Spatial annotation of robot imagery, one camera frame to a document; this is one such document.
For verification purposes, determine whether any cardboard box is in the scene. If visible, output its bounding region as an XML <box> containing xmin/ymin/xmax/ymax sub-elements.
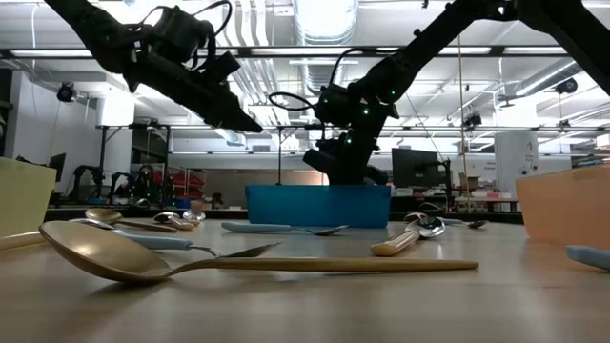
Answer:
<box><xmin>457</xmin><ymin>171</ymin><xmax>482</xmax><ymax>192</ymax></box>

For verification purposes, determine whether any plain white pillar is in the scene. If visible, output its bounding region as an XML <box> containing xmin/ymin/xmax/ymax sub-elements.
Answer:
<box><xmin>96</xmin><ymin>90</ymin><xmax>135</xmax><ymax>187</ymax></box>

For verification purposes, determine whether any silver ceiling air duct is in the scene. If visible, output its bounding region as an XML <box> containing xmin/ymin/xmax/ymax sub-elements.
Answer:
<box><xmin>291</xmin><ymin>0</ymin><xmax>359</xmax><ymax>96</ymax></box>

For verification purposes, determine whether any blue-handled silver spoon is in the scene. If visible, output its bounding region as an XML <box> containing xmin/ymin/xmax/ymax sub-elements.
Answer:
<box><xmin>220</xmin><ymin>221</ymin><xmax>350</xmax><ymax>237</ymax></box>
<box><xmin>565</xmin><ymin>244</ymin><xmax>610</xmax><ymax>273</ymax></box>
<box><xmin>440</xmin><ymin>217</ymin><xmax>490</xmax><ymax>231</ymax></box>
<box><xmin>112</xmin><ymin>228</ymin><xmax>283</xmax><ymax>259</ymax></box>

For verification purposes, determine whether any white pillar with sign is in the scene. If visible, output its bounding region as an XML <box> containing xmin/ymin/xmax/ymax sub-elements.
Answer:
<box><xmin>494</xmin><ymin>131</ymin><xmax>540</xmax><ymax>201</ymax></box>

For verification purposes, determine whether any red storage shelf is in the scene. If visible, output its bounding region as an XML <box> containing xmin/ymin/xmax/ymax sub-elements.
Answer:
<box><xmin>152</xmin><ymin>166</ymin><xmax>207</xmax><ymax>201</ymax></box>

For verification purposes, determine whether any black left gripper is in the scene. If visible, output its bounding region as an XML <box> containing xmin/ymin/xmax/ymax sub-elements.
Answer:
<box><xmin>124</xmin><ymin>7</ymin><xmax>263</xmax><ymax>133</ymax></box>

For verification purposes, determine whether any small dark monitor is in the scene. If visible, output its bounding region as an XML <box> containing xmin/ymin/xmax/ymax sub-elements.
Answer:
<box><xmin>47</xmin><ymin>151</ymin><xmax>68</xmax><ymax>183</ymax></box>

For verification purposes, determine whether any blue plastic bin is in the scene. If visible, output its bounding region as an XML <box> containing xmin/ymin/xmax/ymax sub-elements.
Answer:
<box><xmin>245</xmin><ymin>184</ymin><xmax>393</xmax><ymax>229</ymax></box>

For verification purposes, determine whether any black computer monitor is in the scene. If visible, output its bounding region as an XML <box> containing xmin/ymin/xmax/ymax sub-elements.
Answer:
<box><xmin>391</xmin><ymin>147</ymin><xmax>440</xmax><ymax>190</ymax></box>

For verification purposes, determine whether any yellow translucent plastic bin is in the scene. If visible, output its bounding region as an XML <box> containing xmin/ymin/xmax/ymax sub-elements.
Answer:
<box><xmin>0</xmin><ymin>156</ymin><xmax>57</xmax><ymax>239</ymax></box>

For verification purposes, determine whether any orange translucent plastic bin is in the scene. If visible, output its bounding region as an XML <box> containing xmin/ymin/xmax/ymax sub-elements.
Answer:
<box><xmin>516</xmin><ymin>164</ymin><xmax>610</xmax><ymax>250</ymax></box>

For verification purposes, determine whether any silver ceiling pipe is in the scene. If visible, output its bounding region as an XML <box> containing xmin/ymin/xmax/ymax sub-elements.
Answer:
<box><xmin>514</xmin><ymin>59</ymin><xmax>583</xmax><ymax>96</ymax></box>

